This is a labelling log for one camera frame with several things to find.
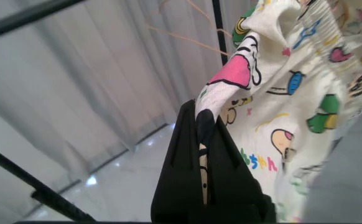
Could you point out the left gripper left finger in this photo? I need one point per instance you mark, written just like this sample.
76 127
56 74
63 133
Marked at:
178 193

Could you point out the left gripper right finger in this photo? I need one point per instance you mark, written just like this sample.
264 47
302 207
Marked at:
234 193

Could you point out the cream printed garment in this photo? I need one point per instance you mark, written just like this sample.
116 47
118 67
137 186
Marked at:
293 109

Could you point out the pink clothes hanger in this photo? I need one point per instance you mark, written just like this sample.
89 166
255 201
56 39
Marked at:
184 39

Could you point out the black clothes rack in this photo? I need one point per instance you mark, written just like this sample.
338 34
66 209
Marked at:
219 31

